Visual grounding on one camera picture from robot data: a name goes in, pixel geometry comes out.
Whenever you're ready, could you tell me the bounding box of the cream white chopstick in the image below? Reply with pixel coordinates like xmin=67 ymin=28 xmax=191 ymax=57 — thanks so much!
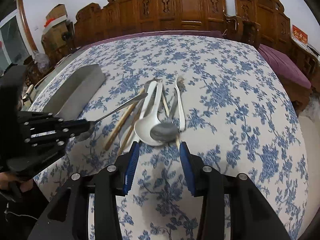
xmin=161 ymin=89 xmax=181 ymax=149

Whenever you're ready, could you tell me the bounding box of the smiley steel spoon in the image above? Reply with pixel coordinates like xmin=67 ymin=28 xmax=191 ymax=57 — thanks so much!
xmin=150 ymin=84 xmax=186 ymax=142

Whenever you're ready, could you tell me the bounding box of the grey metal tray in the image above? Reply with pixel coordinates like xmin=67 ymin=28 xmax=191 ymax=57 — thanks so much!
xmin=42 ymin=64 xmax=106 ymax=121

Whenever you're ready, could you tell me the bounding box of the light bamboo chopstick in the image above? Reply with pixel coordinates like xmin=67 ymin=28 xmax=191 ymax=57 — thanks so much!
xmin=104 ymin=102 xmax=138 ymax=151

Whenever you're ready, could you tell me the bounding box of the steel fork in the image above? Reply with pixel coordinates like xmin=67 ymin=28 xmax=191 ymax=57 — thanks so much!
xmin=169 ymin=76 xmax=185 ymax=124

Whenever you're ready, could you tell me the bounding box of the left hand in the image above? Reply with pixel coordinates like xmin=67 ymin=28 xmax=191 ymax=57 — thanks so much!
xmin=0 ymin=172 xmax=34 ymax=192

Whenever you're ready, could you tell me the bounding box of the white plastic fork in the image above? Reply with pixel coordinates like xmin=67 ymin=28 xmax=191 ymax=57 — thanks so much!
xmin=175 ymin=76 xmax=185 ymax=132

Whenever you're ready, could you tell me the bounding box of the blue floral tablecloth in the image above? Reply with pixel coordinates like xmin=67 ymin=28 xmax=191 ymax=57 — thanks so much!
xmin=30 ymin=35 xmax=308 ymax=239

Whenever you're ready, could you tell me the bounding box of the glass door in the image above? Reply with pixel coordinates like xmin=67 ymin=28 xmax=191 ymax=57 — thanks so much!
xmin=0 ymin=9 xmax=34 ymax=74

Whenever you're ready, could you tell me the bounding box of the cardboard box stack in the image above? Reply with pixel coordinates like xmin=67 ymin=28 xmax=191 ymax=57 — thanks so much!
xmin=41 ymin=4 xmax=75 ymax=65

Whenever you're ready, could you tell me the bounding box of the purple sofa cushion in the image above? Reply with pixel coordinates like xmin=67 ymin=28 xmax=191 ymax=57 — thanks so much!
xmin=81 ymin=30 xmax=224 ymax=50

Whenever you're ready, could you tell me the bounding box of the purple armchair cushion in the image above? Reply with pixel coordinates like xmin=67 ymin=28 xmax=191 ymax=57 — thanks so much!
xmin=258 ymin=44 xmax=311 ymax=89

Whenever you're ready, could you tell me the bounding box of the carved wooden sofa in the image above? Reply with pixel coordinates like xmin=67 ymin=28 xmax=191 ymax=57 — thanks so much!
xmin=74 ymin=0 xmax=244 ymax=46

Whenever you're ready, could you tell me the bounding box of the carved wooden armchair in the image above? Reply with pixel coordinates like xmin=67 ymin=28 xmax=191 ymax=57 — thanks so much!
xmin=235 ymin=0 xmax=319 ymax=113

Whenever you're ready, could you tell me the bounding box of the red gift box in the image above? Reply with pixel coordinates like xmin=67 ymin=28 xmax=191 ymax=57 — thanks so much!
xmin=291 ymin=25 xmax=308 ymax=46

